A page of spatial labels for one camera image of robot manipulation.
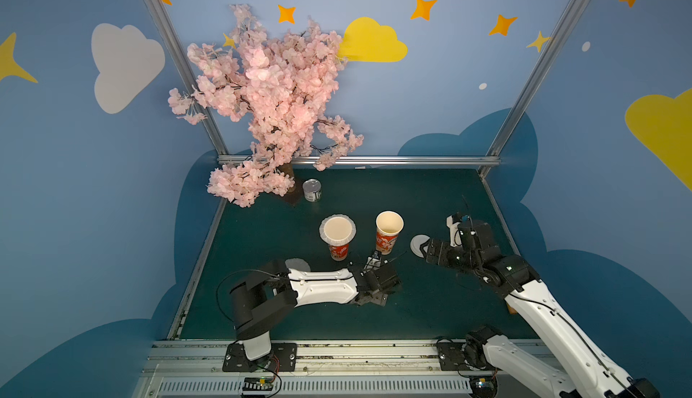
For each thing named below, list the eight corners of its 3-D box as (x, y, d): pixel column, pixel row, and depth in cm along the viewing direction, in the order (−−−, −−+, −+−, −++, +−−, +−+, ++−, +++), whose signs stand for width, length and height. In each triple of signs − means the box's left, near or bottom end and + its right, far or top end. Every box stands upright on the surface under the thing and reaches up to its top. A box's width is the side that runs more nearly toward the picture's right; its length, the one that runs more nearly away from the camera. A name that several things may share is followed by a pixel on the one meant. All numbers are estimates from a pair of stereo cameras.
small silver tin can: (302, 202, 112) (301, 193, 108) (305, 187, 118) (303, 178, 113) (320, 202, 112) (319, 193, 108) (322, 187, 118) (321, 178, 113)
